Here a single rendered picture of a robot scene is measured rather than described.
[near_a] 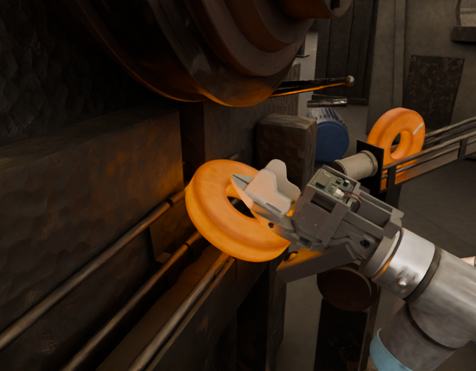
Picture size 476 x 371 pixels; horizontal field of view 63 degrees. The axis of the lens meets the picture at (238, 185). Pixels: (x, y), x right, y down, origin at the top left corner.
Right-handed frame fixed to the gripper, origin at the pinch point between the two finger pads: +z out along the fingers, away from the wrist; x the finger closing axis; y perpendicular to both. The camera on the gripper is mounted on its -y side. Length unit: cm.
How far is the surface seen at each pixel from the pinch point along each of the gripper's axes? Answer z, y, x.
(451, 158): -32, -1, -61
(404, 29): 4, 6, -271
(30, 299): 6.2, -3.4, 27.0
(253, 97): 1.7, 12.7, 1.7
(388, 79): -4, -30, -275
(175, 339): -5.5, -5.4, 20.8
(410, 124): -18, 5, -48
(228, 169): 2.5, 0.6, -1.4
